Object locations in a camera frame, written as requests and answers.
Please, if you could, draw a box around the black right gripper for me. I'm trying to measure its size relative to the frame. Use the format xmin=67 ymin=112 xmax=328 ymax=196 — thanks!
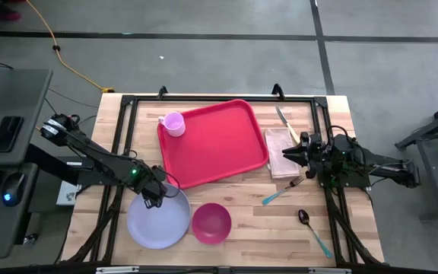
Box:
xmin=281 ymin=131 xmax=332 ymax=180

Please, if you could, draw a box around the pale napkin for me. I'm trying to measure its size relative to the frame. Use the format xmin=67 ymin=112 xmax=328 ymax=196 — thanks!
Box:
xmin=264 ymin=127 xmax=301 ymax=180

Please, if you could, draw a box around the lavender plastic plate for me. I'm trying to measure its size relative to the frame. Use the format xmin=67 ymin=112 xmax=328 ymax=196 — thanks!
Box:
xmin=126 ymin=182 xmax=192 ymax=250

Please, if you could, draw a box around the knife with yellow handle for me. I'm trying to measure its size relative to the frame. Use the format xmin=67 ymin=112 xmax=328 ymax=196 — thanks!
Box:
xmin=275 ymin=106 xmax=301 ymax=145

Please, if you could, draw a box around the fork with teal handle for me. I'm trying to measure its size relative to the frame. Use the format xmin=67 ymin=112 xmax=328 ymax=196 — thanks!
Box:
xmin=261 ymin=174 xmax=306 ymax=206

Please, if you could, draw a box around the spoon with teal handle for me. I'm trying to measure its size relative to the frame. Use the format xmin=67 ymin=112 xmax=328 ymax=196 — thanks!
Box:
xmin=297 ymin=209 xmax=334 ymax=260

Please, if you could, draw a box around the pink plastic bowl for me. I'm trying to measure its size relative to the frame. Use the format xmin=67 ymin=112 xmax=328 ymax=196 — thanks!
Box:
xmin=191 ymin=202 xmax=233 ymax=245

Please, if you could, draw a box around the lilac plastic cup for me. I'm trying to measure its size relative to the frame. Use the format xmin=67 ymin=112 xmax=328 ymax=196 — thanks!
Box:
xmin=157 ymin=111 xmax=186 ymax=138

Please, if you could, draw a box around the red plastic tray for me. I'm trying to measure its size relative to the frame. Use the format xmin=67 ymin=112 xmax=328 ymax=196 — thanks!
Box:
xmin=157 ymin=98 xmax=270 ymax=190

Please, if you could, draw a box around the white printed box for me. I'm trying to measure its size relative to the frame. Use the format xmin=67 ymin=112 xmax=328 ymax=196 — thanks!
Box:
xmin=56 ymin=179 xmax=81 ymax=206

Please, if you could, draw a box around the black computer mouse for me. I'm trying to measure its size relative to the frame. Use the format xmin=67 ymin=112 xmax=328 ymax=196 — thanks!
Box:
xmin=1 ymin=172 xmax=27 ymax=208

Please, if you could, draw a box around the black phone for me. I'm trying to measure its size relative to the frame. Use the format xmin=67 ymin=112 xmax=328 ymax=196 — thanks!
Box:
xmin=0 ymin=116 xmax=25 ymax=153

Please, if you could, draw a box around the grey desk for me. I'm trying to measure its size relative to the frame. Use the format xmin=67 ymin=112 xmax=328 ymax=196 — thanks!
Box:
xmin=0 ymin=68 xmax=55 ymax=260

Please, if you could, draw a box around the person's shoe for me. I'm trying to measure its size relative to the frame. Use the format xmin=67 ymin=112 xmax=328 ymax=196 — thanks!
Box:
xmin=0 ymin=3 xmax=21 ymax=22

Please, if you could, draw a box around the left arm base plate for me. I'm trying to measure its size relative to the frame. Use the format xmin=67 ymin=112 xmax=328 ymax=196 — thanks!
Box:
xmin=75 ymin=159 xmax=129 ymax=187

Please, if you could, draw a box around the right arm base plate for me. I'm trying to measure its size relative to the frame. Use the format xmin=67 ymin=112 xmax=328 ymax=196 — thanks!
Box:
xmin=319 ymin=167 xmax=372 ymax=190

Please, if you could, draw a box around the silver edge bracket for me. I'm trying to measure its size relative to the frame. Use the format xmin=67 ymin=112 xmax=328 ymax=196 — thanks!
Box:
xmin=309 ymin=267 xmax=352 ymax=274
xmin=96 ymin=266 xmax=140 ymax=274

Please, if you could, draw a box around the thin black floor cable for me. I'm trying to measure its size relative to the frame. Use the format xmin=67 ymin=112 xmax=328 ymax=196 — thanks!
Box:
xmin=47 ymin=87 xmax=99 ymax=110

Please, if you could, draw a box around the yellow floor cable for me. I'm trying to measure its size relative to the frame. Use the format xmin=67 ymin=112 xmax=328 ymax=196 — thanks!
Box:
xmin=24 ymin=0 xmax=116 ymax=94

